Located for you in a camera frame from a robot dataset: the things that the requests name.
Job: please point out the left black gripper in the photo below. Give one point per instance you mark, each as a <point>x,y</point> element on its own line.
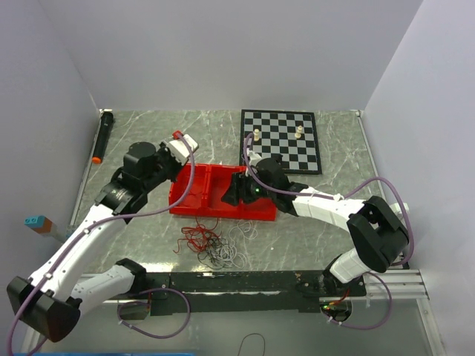
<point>165,150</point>

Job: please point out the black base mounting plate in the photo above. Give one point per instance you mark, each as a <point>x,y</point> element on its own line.
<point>242,291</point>

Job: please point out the black chess piece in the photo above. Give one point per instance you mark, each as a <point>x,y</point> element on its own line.
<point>278,158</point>

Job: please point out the red three-compartment plastic tray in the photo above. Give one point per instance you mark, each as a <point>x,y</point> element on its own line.
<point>209,185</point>

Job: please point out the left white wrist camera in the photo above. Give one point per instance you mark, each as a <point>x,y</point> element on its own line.
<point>181,147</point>

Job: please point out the aluminium frame rail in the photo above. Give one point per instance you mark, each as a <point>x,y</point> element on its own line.
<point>393,318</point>

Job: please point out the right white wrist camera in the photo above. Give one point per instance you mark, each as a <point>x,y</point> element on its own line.
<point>251,159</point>

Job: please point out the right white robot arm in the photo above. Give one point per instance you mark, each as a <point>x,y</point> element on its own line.
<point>378,235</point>

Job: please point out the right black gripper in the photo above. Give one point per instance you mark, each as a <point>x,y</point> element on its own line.
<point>239,189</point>

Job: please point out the black marker orange cap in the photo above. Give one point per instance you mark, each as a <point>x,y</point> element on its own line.
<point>106,125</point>

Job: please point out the cream chess piece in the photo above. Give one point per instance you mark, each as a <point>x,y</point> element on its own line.
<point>256,135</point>
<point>298,132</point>

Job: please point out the cream chess piece left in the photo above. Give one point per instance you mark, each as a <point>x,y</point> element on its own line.
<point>256,135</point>

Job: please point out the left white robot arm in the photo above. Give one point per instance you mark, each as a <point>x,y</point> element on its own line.
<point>52,299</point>

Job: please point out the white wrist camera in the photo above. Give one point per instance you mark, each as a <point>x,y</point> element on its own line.
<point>181,147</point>
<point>251,159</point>

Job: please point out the blue brown toy block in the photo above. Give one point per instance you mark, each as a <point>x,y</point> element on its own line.
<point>44,227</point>

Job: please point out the cream chess piece right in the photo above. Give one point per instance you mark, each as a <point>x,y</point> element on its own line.
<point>298,132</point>

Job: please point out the black grey chessboard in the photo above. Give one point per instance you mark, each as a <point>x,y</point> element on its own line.
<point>277,136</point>

